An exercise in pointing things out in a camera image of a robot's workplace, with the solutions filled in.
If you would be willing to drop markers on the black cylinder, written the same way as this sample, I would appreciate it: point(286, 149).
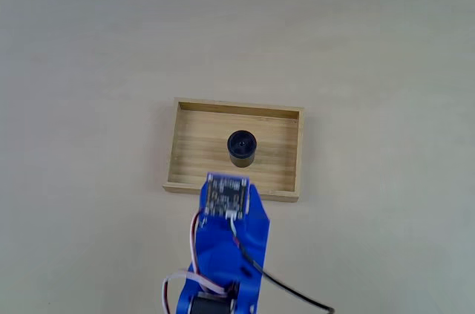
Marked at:
point(243, 147)

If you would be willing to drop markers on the shallow wooden box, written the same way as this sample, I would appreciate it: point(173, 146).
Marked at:
point(200, 150)

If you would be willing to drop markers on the blue camera circuit board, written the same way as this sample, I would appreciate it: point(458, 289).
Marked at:
point(226, 195)

